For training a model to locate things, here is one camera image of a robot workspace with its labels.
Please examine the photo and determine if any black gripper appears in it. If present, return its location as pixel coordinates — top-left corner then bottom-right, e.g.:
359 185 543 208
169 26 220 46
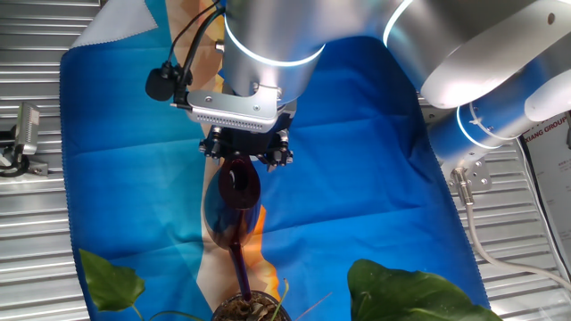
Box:
198 127 294 173

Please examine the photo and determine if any dark red translucent watering can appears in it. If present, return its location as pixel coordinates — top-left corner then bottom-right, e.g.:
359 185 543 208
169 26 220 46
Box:
203 154 264 303

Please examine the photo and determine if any thin green plant stem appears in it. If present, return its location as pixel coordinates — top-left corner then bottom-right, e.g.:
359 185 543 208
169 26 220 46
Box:
270 277 290 321

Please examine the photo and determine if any round plant pot with soil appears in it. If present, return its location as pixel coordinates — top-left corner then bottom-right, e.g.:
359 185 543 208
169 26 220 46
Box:
210 289 294 321

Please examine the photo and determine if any black foam microphone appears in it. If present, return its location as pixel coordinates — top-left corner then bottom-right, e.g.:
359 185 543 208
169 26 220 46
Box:
145 66 178 103

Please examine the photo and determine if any blue landscape print cloth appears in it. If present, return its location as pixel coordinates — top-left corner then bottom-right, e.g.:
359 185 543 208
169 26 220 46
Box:
59 0 492 321

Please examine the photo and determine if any small green leaf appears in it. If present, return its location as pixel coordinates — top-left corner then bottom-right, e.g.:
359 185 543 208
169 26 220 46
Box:
79 248 147 321

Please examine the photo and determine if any large dark green leaf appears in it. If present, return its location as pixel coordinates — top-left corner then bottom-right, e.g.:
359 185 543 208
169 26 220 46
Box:
346 258 503 321

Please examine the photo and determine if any white printed sign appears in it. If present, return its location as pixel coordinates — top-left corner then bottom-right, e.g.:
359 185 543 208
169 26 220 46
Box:
519 110 571 268

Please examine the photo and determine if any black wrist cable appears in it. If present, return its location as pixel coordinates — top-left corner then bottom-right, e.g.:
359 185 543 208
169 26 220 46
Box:
167 0 227 107

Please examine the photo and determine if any silver camera on stand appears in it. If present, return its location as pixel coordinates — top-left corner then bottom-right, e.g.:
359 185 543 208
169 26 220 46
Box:
15 102 41 156

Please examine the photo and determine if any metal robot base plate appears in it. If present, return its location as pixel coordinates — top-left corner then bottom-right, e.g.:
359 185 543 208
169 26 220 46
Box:
439 155 493 195

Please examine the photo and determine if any thick grey robot cable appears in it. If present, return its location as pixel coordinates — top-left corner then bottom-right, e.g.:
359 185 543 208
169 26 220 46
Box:
449 167 571 293

